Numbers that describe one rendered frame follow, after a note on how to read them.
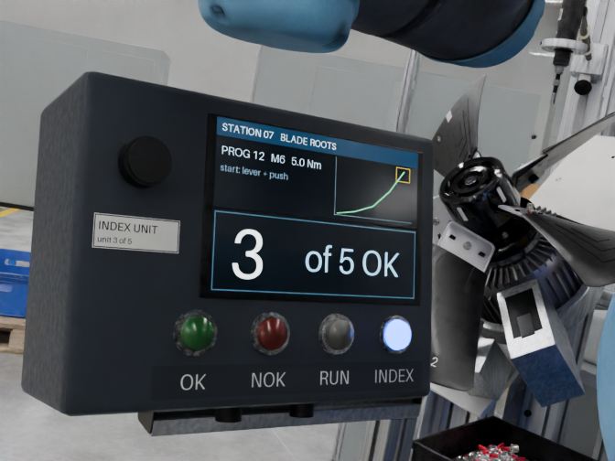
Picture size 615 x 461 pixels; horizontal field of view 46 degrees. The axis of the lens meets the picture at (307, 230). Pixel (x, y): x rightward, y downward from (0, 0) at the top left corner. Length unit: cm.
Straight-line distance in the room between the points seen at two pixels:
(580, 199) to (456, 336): 53
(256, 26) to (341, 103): 623
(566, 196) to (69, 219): 129
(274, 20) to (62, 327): 20
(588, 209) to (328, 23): 124
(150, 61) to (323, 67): 229
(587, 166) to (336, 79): 504
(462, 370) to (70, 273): 79
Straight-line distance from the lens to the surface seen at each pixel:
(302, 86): 652
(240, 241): 44
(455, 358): 112
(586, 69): 183
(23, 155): 834
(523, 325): 119
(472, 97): 151
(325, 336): 47
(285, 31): 33
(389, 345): 50
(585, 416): 205
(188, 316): 42
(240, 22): 33
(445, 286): 118
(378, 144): 51
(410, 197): 52
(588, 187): 159
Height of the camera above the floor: 123
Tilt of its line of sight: 7 degrees down
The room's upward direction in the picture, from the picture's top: 10 degrees clockwise
